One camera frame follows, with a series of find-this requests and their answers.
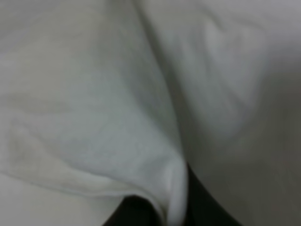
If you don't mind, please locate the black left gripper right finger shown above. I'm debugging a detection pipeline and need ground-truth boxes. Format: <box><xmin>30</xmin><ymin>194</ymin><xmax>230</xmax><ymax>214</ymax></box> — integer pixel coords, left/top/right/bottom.
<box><xmin>184</xmin><ymin>166</ymin><xmax>241</xmax><ymax>226</ymax></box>

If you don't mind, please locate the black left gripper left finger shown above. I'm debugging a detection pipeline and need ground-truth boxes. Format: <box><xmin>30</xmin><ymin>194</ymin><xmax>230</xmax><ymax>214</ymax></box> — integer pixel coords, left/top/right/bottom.
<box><xmin>103</xmin><ymin>196</ymin><xmax>161</xmax><ymax>226</ymax></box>

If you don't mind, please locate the white short sleeve t-shirt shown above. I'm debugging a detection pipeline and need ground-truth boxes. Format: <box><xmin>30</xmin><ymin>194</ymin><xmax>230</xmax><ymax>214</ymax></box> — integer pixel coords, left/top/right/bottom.
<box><xmin>0</xmin><ymin>0</ymin><xmax>301</xmax><ymax>226</ymax></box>

